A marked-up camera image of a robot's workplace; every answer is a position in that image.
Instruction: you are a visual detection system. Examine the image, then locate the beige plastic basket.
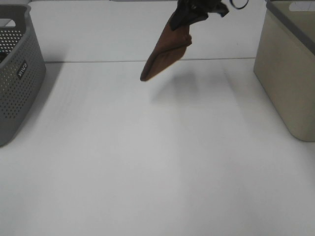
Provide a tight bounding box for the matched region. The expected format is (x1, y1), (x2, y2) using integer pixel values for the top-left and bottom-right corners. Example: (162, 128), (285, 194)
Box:
(253, 0), (315, 142)

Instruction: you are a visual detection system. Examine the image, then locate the grey perforated plastic basket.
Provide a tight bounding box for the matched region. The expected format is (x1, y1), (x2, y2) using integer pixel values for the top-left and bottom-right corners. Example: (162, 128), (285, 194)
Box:
(0, 4), (46, 146)

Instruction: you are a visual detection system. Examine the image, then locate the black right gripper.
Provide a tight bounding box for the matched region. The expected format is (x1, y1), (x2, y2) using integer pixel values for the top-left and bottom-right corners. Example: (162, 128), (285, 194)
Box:
(169, 0), (229, 30)

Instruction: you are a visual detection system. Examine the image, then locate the brown towel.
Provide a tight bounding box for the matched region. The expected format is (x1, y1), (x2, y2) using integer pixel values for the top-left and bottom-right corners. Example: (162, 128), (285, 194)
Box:
(140, 19), (192, 82)

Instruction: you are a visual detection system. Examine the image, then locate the dark blue cable loop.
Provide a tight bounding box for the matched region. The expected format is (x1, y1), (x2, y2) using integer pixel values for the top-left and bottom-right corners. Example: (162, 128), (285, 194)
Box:
(229, 0), (249, 10)

